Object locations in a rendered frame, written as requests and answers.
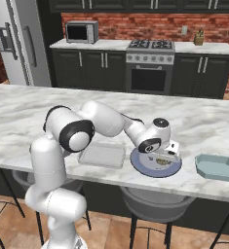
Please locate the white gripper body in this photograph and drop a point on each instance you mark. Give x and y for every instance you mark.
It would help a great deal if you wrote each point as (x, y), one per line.
(171, 158)

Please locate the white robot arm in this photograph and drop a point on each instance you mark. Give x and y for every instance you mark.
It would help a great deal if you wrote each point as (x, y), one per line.
(59, 201)

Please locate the teal tupperware container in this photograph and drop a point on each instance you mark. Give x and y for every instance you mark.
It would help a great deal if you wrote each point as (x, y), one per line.
(216, 167)

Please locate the clear tupperware container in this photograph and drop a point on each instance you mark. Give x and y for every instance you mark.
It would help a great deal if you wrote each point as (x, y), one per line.
(101, 155)

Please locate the silver fridge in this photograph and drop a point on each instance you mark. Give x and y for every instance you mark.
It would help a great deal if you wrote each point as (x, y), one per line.
(20, 42)

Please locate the pale yellow dumpling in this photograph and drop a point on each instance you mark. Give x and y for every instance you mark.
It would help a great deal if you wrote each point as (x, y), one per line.
(163, 161)

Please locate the blue rimmed round plate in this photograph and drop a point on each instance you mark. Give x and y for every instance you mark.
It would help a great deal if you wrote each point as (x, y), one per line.
(142, 165)

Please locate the dark lower cupboard run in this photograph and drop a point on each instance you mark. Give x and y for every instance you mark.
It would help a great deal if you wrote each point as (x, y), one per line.
(88, 69)
(202, 76)

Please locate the dark cupboard run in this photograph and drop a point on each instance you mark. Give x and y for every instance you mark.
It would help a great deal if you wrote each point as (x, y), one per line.
(202, 76)
(142, 5)
(88, 69)

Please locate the silver stove with oven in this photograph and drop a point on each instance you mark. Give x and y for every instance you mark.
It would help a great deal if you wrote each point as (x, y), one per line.
(150, 69)

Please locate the silver microwave oven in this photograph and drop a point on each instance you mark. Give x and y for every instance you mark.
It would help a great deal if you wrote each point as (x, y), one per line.
(82, 31)

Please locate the dark upper cupboard run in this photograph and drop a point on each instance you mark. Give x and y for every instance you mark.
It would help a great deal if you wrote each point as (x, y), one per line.
(142, 5)

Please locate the white wall socket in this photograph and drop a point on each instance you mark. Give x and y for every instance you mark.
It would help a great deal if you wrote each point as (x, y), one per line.
(184, 30)

